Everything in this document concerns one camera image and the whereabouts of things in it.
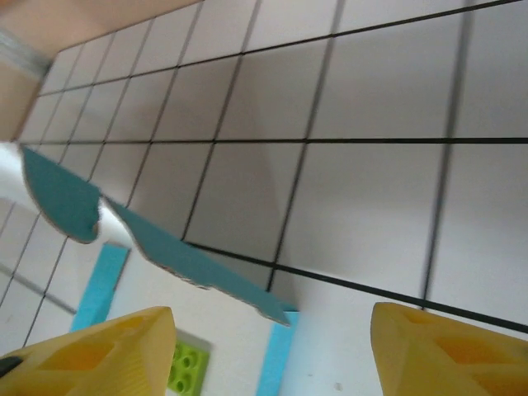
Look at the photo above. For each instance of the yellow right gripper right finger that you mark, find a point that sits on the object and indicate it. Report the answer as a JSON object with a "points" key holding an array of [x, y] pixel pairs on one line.
{"points": [[453, 363]]}

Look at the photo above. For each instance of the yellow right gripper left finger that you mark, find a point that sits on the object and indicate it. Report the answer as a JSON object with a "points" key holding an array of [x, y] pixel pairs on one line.
{"points": [[103, 359]]}

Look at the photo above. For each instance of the green toy brick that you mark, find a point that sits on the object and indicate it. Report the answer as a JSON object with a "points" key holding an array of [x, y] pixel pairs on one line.
{"points": [[189, 367]]}

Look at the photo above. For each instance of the teal paper box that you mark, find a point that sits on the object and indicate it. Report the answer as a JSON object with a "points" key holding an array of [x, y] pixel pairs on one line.
{"points": [[173, 251]]}

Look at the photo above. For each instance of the aluminium left corner post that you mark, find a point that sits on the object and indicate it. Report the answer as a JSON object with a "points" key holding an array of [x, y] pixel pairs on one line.
{"points": [[20, 51]]}

